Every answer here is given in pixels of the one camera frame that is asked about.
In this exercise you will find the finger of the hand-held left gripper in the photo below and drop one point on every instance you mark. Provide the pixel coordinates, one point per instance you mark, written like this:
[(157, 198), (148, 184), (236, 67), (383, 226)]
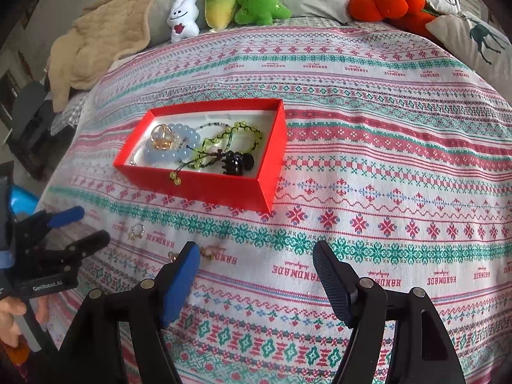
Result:
[(88, 244), (66, 216)]

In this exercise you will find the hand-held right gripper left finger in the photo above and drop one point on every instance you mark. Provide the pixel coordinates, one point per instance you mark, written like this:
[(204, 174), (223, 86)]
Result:
[(180, 288)]

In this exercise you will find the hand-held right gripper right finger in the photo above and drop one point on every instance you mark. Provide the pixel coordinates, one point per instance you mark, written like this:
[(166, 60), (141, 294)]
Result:
[(334, 288)]

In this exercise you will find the gold charm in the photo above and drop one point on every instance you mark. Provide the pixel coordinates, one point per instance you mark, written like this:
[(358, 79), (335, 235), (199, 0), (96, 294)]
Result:
[(172, 256)]

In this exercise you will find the gold pearl earring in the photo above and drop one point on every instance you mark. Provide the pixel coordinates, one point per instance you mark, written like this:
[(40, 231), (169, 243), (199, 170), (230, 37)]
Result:
[(208, 252)]

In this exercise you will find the red cardboard box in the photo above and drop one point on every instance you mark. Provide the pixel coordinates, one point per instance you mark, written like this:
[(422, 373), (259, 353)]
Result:
[(224, 192)]

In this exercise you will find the gold rings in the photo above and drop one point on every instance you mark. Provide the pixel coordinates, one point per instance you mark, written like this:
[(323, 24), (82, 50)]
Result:
[(162, 144)]

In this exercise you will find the black hair claw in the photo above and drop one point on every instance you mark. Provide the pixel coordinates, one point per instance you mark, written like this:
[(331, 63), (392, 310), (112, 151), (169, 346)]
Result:
[(236, 162)]

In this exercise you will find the person's left hand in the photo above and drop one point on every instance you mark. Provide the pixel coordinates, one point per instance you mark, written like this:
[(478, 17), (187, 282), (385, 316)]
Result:
[(10, 320)]

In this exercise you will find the black chair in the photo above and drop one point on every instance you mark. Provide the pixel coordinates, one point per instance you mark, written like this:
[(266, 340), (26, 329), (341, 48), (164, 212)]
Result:
[(30, 128)]

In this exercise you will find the grey checked sheet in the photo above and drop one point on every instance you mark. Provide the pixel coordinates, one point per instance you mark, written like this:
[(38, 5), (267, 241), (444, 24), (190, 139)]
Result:
[(66, 116)]

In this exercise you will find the beige quilted blanket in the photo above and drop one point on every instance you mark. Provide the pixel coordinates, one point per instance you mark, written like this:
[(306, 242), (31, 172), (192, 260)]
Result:
[(108, 28)]

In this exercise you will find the white ghost plush toy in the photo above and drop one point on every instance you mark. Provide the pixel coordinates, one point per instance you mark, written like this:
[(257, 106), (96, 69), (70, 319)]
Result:
[(182, 20)]

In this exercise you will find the yellow green radish plush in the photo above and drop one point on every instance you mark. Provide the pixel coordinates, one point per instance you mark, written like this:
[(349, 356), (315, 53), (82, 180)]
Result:
[(220, 8)]

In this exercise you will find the white deer print pillow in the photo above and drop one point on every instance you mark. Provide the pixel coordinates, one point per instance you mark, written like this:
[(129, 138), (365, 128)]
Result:
[(472, 40)]

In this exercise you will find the orange pumpkin plush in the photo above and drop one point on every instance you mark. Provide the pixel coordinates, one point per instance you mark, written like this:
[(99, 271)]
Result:
[(376, 2)]

